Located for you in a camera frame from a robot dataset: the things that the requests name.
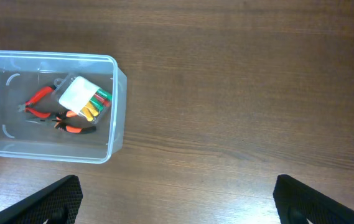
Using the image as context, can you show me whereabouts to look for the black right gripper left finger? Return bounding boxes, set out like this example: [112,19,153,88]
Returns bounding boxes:
[0,175,83,224]

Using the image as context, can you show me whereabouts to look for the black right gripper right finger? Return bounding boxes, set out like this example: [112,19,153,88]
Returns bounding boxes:
[273,174,354,224]

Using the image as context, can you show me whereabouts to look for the orange black needle-nose pliers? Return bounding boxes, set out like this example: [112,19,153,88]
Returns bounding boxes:
[26,110,96,134]

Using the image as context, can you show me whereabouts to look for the clear plastic container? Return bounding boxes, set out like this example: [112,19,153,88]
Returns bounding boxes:
[0,50,127,164]

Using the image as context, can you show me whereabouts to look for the small red cutting pliers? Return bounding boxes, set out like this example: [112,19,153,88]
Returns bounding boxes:
[17,85,56,119]

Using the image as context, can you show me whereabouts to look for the pack of coloured bits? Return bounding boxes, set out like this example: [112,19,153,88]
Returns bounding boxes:
[52,73,113,124]

